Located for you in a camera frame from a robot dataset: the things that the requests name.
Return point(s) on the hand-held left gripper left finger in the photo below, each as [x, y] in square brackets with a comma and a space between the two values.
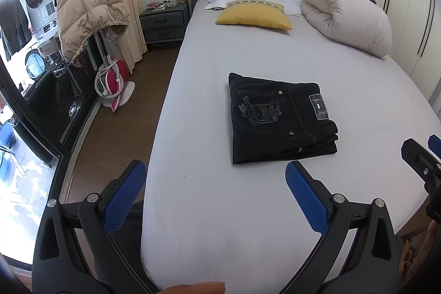
[124, 194]

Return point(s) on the person's left hand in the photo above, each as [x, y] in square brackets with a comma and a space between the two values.
[196, 287]

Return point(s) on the beige puffer jacket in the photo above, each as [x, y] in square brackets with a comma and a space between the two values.
[89, 8]

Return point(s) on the pink garment steamer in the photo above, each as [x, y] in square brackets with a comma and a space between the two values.
[115, 80]

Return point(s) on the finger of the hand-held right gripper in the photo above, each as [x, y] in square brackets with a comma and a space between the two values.
[418, 156]
[436, 142]

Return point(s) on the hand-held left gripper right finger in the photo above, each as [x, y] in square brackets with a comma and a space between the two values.
[306, 197]

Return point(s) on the white washing machine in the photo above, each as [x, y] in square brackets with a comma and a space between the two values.
[36, 61]

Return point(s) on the black denim pants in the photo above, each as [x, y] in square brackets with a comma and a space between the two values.
[275, 121]

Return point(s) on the rolled white duvet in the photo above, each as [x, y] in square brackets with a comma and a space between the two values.
[348, 18]

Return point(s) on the yellow pillow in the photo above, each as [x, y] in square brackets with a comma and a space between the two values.
[255, 18]

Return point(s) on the blue plastic basin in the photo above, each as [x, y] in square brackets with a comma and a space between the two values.
[7, 149]

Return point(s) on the dark hanging clothes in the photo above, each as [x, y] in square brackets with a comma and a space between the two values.
[13, 28]

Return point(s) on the beige patterned pillow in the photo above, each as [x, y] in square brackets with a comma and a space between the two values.
[255, 3]

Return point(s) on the black sliding glass door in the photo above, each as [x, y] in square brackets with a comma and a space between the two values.
[44, 121]

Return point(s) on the grey nightstand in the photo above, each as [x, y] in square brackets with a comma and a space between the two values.
[165, 23]

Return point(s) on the bed with white sheet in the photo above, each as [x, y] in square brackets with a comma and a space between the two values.
[241, 211]

